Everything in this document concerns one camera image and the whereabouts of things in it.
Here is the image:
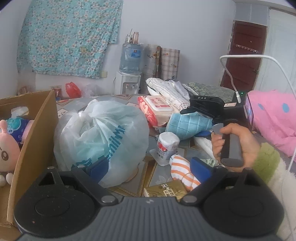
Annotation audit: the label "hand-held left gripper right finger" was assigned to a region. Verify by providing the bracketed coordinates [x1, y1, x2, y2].
[180, 157, 264, 206]

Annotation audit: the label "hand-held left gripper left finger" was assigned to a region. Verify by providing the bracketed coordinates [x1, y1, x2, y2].
[38, 157, 117, 206]

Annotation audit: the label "blue checked towel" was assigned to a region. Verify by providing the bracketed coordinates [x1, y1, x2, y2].
[165, 112, 213, 141]

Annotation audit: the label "cardboard box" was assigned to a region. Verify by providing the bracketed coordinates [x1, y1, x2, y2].
[0, 90, 59, 241]

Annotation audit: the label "pink plush doll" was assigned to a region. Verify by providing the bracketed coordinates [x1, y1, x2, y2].
[0, 119, 22, 187]

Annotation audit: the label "person's right hand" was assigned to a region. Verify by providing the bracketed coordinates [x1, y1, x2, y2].
[210, 123, 262, 172]

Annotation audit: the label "orange striped cloth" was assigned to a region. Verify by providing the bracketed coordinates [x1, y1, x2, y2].
[169, 154, 201, 192]

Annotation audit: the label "white checked cloth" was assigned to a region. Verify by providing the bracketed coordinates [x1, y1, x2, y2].
[145, 77, 197, 110]

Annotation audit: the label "green patterned cushion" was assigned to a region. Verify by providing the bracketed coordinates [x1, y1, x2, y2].
[184, 82, 237, 104]

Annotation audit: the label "white plastic bag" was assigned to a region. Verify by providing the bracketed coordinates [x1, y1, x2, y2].
[53, 98, 150, 189]

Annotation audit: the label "red wet wipes pack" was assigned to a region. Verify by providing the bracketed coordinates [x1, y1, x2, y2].
[137, 95, 175, 128]

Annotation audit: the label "gold box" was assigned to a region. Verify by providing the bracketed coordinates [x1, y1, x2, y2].
[143, 180, 188, 201]

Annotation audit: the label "white cotton pad packet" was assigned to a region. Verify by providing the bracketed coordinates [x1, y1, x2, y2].
[150, 132, 181, 166]

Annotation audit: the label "pink polka-dot blanket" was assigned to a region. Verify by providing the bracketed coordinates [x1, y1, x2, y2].
[247, 89, 296, 156]

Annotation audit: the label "checked patterned roll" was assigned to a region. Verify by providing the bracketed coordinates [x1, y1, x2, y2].
[159, 47, 181, 81]

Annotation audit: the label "dark red door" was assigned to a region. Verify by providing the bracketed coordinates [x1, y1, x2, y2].
[219, 20, 269, 92]

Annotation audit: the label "floral patterned roll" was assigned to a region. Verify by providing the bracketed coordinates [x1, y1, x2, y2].
[141, 44, 162, 95]

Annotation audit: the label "metal hook rack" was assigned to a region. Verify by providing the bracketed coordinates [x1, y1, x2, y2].
[235, 44, 259, 53]

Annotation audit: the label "white wardrobe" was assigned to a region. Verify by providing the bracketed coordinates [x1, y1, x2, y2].
[252, 8, 296, 93]

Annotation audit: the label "blue water bottle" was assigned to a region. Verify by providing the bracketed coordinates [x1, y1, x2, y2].
[119, 42, 143, 75]

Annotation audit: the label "red plastic bag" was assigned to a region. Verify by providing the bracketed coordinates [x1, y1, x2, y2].
[65, 82, 82, 99]

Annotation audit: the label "clear glass bottles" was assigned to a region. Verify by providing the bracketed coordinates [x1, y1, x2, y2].
[125, 28, 141, 45]

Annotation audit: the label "white tissue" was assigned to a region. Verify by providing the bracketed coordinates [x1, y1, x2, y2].
[10, 106, 30, 117]

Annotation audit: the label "floral teal curtain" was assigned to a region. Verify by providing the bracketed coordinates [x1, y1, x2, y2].
[17, 0, 123, 78]

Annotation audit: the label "white cable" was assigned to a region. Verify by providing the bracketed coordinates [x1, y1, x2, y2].
[219, 54, 296, 173]

